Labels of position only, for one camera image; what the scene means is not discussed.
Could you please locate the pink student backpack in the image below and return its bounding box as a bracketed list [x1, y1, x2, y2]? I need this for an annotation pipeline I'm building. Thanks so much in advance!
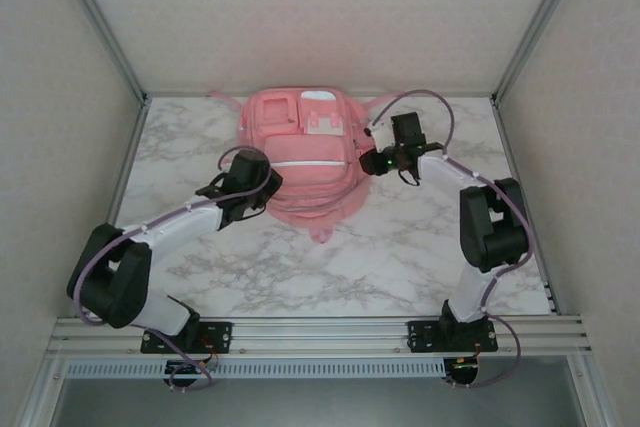
[207, 86, 401, 246]

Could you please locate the black controller board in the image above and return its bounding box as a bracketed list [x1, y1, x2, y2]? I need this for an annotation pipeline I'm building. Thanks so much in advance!
[442, 356, 482, 387]
[163, 359, 214, 389]

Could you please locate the grey metal panel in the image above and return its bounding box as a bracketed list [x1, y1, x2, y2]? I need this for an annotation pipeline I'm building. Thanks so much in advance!
[49, 379, 589, 427]

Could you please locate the aluminium side rail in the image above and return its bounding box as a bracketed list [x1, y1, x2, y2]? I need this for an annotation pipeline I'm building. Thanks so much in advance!
[74, 96, 151, 318]
[492, 96, 559, 316]

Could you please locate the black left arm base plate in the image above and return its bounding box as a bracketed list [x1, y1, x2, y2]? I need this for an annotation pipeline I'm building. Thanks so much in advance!
[140, 320, 234, 354]

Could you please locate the aluminium mounting rail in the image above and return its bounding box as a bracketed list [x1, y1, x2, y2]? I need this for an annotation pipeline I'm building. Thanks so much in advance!
[47, 315, 594, 354]

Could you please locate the white slotted cable duct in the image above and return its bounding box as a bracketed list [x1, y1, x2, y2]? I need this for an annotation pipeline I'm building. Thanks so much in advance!
[64, 359, 446, 379]

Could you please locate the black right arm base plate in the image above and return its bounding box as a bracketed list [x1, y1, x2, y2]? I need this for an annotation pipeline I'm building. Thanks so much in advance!
[407, 319, 500, 354]

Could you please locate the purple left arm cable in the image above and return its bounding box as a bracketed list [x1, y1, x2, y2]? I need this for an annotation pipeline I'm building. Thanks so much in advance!
[73, 145, 275, 393]

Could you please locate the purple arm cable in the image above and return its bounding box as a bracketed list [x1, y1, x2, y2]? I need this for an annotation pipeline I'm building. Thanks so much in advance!
[372, 89, 536, 391]
[73, 145, 275, 393]

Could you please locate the aluminium frame post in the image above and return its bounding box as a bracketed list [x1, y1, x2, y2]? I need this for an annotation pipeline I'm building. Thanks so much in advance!
[492, 0, 591, 106]
[49, 0, 151, 104]

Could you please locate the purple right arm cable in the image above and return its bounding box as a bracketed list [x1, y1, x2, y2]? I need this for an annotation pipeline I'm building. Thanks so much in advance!
[372, 89, 536, 391]

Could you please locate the aluminium lower frame bar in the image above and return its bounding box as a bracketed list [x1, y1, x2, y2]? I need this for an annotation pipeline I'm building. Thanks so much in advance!
[569, 351, 621, 427]
[19, 351, 69, 427]

